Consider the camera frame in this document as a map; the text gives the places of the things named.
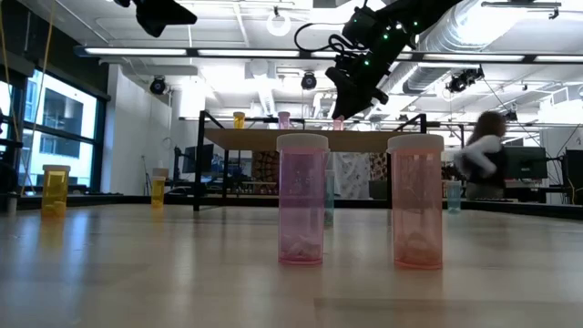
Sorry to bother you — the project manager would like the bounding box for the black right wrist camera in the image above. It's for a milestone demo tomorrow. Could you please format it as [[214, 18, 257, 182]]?
[[342, 7, 377, 45]]

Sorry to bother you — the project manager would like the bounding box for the black track light cluster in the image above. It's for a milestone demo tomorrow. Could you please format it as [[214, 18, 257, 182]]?
[[445, 67, 486, 95]]

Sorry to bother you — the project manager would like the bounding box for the long linear light bar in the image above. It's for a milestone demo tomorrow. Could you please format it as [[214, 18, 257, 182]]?
[[75, 44, 583, 66]]

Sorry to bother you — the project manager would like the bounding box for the wooden shelf black metal frame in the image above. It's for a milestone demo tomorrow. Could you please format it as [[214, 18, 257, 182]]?
[[193, 110, 429, 213]]

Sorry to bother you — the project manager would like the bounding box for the white ring light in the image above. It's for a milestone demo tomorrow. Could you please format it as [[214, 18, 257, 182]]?
[[266, 12, 292, 37]]

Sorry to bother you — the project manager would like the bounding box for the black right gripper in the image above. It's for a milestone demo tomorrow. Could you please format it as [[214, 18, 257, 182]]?
[[325, 22, 414, 120]]

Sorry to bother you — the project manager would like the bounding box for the black ceiling fixture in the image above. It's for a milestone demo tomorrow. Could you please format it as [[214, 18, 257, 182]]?
[[480, 0, 562, 20]]

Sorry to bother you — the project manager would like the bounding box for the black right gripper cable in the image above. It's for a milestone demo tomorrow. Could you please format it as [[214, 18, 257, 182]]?
[[293, 21, 352, 55]]

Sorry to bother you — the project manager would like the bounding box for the person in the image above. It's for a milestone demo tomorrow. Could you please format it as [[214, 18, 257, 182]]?
[[453, 110, 509, 200]]

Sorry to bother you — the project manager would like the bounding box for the white patterned cloth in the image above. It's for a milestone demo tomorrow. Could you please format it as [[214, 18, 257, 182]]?
[[334, 152, 371, 200]]

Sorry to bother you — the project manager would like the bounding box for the large glass window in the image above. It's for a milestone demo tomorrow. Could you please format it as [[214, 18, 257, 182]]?
[[0, 67, 108, 192]]

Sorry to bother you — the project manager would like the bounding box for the brown patterned tapestry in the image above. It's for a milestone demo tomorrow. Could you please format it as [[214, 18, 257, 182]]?
[[251, 150, 280, 195]]

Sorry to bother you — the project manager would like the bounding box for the black computer monitor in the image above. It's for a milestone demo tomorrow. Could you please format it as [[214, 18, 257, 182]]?
[[181, 143, 215, 174], [563, 149, 583, 206], [503, 145, 549, 181]]

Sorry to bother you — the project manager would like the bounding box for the yellow hanging cable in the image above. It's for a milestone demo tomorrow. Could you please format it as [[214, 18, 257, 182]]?
[[20, 0, 58, 195]]

